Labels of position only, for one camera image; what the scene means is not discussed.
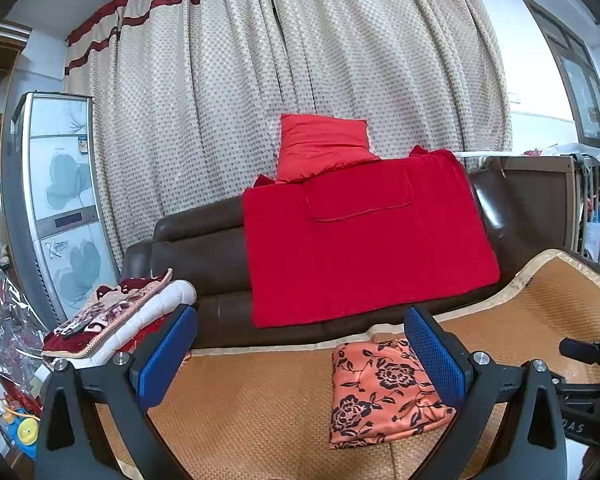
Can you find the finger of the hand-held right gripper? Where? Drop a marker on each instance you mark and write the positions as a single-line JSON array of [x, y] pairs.
[[582, 349]]

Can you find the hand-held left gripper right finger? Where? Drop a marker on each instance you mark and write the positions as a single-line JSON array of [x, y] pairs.
[[435, 360]]

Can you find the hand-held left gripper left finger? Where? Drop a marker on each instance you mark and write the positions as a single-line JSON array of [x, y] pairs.
[[165, 360]]

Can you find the orange floral blouse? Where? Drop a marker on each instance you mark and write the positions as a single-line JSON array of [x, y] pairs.
[[375, 395]]

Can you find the red gift bag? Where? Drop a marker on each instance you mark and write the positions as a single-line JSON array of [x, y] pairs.
[[147, 332]]

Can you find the folded floral quilt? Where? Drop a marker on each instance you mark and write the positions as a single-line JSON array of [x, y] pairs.
[[130, 310]]

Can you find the woven bamboo mat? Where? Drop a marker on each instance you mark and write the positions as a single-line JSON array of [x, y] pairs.
[[255, 410]]

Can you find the brown leather sofa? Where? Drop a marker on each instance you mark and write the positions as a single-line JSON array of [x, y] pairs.
[[200, 255]]

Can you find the red blanket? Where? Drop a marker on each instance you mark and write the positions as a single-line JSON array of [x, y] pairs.
[[370, 255]]

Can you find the clear plastic wrap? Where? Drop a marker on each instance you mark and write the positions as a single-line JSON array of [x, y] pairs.
[[10, 335]]

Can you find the blue plastic toy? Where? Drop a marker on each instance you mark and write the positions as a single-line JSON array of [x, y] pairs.
[[20, 430]]

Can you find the wooden crib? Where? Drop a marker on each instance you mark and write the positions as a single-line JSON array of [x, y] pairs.
[[535, 195]]

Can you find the red pillow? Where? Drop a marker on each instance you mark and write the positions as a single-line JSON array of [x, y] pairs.
[[320, 145]]

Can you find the beige dotted curtain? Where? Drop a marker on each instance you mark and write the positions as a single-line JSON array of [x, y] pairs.
[[220, 110]]

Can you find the dark framed window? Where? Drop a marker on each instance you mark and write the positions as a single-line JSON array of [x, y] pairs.
[[580, 90]]

